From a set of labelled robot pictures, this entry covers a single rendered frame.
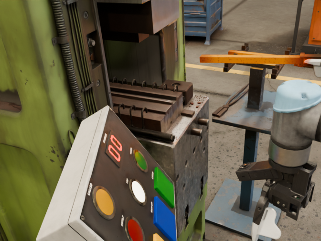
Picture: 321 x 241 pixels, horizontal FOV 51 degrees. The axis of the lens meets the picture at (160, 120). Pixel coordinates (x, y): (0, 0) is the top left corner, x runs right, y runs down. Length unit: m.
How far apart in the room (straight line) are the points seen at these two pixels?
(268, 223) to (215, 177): 1.64
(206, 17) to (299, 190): 4.24
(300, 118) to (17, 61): 0.64
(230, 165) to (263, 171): 1.77
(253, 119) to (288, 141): 0.99
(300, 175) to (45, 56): 0.61
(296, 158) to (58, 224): 0.42
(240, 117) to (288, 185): 0.95
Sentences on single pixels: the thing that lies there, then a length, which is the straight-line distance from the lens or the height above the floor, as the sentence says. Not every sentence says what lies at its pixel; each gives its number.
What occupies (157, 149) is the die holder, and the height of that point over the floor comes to 0.89.
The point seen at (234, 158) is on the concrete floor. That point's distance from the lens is 2.56.
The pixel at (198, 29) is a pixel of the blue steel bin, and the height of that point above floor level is 0.19.
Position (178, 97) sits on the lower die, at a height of 0.99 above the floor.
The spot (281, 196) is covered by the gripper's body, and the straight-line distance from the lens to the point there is 0.72.
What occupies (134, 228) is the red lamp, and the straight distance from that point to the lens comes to 0.61.
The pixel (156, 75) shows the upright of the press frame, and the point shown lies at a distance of 1.46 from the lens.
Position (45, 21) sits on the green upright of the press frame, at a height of 1.37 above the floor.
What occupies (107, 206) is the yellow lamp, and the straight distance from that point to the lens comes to 0.56.
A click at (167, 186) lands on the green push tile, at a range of 0.81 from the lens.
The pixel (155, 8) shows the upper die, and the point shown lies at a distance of 1.00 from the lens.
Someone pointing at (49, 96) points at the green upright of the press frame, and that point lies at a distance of 0.87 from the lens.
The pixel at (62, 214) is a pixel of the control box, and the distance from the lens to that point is 0.54.
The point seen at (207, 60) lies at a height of 1.09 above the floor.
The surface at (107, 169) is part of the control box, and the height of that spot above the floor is 1.17.
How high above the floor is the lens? 1.55
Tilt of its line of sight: 31 degrees down
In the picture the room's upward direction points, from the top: 4 degrees counter-clockwise
